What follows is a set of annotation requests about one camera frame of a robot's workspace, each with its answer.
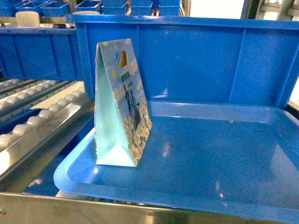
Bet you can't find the left flower gift bag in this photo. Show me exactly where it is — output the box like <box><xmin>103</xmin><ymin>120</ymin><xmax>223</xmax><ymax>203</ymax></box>
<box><xmin>94</xmin><ymin>39</ymin><xmax>152</xmax><ymax>167</ymax></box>

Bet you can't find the large blue tray bin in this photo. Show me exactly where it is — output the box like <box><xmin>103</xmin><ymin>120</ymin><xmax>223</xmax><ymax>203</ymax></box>
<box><xmin>54</xmin><ymin>15</ymin><xmax>299</xmax><ymax>224</ymax></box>

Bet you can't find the beige chair back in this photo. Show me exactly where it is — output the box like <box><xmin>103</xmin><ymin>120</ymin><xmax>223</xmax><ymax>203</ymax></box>
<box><xmin>15</xmin><ymin>11</ymin><xmax>40</xmax><ymax>27</ymax></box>

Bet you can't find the steel roller conveyor rack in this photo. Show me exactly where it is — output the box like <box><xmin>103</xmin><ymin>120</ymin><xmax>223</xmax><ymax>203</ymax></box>
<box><xmin>0</xmin><ymin>81</ymin><xmax>93</xmax><ymax>196</ymax></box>

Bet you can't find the blue crate left rear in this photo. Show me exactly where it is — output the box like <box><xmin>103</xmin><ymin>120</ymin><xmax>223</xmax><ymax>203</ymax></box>
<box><xmin>0</xmin><ymin>27</ymin><xmax>83</xmax><ymax>81</ymax></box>

